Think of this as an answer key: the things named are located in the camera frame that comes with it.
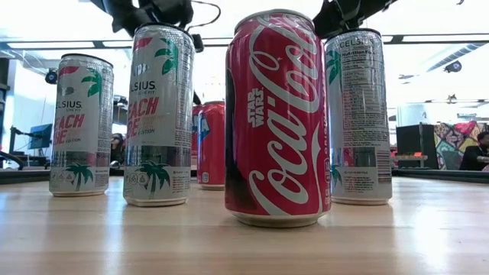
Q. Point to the white Celsius palm can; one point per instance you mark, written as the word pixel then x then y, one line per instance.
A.
pixel 158 114
pixel 82 126
pixel 359 114

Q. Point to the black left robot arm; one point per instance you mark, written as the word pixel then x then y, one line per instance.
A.
pixel 122 15

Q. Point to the red Coca-Cola can white script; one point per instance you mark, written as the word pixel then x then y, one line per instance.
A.
pixel 277 126

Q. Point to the person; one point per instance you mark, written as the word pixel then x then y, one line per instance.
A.
pixel 473 153
pixel 116 145

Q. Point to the black cabinet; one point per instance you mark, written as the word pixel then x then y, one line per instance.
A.
pixel 414 145

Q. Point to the computer monitor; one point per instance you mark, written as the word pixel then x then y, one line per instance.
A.
pixel 40 135

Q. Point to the colourful patchwork quilt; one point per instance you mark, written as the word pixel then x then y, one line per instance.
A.
pixel 447 141

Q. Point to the grey ceiling duct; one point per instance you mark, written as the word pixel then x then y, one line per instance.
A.
pixel 454 55

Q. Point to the black ceiling camera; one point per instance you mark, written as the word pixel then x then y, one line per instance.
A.
pixel 50 76
pixel 452 66

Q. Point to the black metal table frame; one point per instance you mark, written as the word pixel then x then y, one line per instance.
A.
pixel 23 176

